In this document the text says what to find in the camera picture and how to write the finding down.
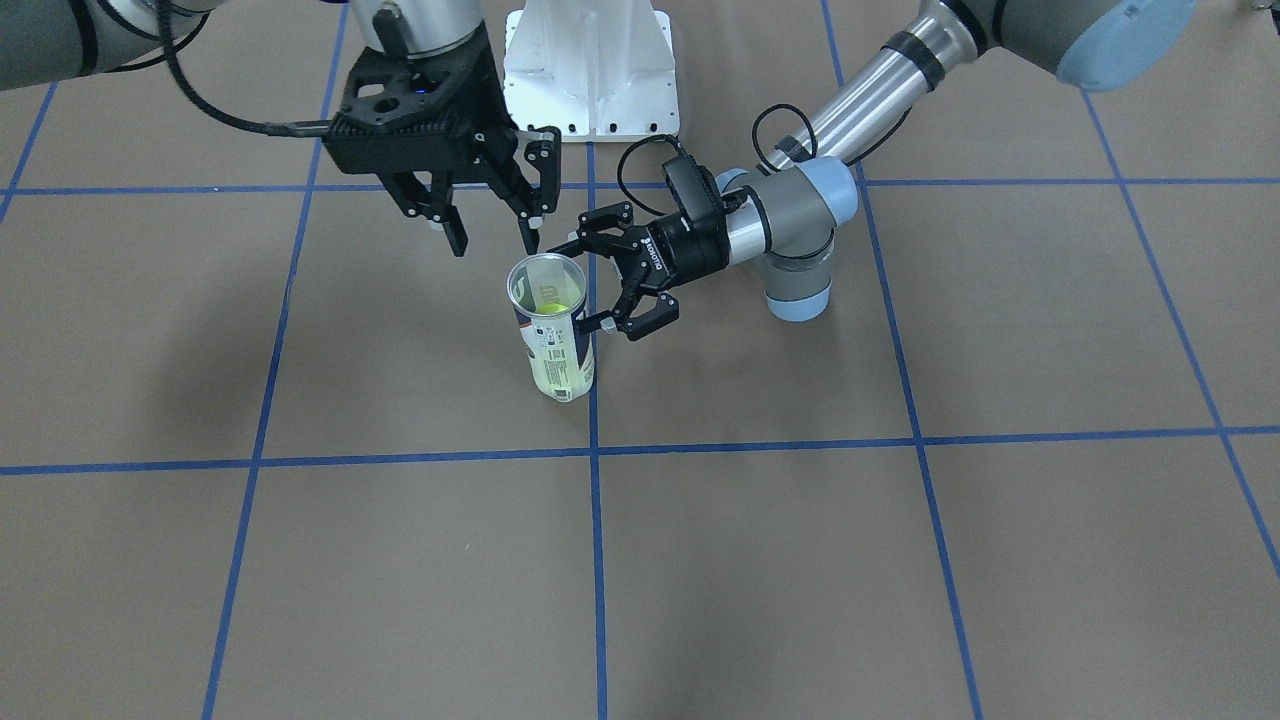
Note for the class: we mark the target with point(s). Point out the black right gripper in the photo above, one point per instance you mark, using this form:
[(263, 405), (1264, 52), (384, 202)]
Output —
[(487, 97)]

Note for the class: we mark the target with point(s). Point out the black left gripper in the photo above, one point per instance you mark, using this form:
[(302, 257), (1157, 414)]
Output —
[(684, 256)]

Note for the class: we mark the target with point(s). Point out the clear tennis ball tube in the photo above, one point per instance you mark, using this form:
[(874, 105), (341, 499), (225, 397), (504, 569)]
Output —
[(543, 277)]

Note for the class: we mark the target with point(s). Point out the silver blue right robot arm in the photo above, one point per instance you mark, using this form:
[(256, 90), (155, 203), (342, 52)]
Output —
[(49, 41)]

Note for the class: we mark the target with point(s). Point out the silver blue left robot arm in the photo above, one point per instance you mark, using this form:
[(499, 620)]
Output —
[(782, 215)]

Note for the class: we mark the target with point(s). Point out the blue tape grid lines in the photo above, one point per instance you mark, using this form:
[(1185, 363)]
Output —
[(271, 452)]

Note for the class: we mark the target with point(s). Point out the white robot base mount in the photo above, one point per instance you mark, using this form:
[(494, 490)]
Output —
[(600, 71)]

